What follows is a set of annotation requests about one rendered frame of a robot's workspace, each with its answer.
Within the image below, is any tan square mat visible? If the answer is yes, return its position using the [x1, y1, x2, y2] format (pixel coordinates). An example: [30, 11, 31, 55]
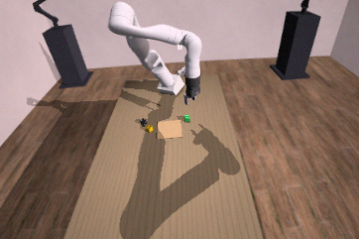
[157, 120, 182, 139]

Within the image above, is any yellow die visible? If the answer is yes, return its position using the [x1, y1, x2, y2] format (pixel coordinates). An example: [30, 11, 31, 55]
[146, 125, 153, 133]

